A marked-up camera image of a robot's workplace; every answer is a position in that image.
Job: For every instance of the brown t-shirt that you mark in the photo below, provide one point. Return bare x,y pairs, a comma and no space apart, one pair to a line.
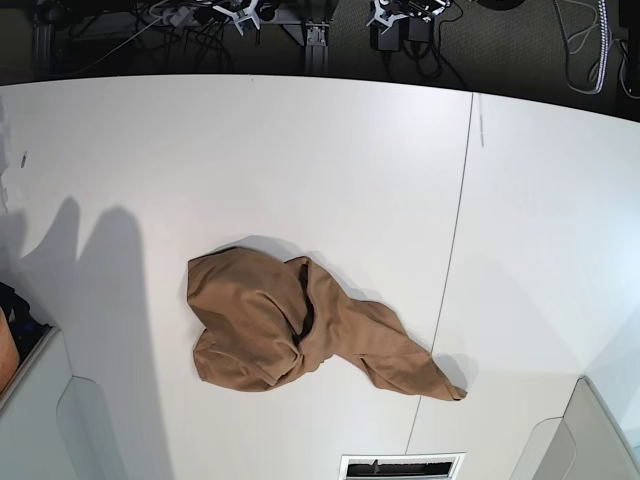
268,322

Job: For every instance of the black power adapter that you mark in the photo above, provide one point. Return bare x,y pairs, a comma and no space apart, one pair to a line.
385,39

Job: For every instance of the orange fabric item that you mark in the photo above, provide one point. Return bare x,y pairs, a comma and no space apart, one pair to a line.
9,356

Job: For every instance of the aluminium frame post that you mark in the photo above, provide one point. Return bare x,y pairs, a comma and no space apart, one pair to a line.
316,48

